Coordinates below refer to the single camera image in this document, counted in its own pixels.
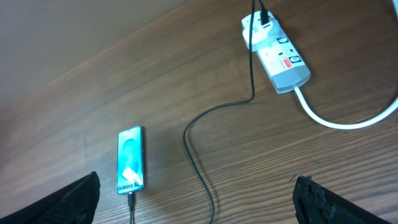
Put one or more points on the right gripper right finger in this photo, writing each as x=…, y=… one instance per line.
x=315, y=204

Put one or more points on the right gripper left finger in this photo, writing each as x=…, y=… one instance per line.
x=73, y=204

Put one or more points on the blue Galaxy smartphone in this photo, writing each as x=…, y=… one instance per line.
x=130, y=161

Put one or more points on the white charger plug adapter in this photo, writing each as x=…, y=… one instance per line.
x=262, y=35

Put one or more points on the white power strip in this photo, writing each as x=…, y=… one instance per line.
x=282, y=62

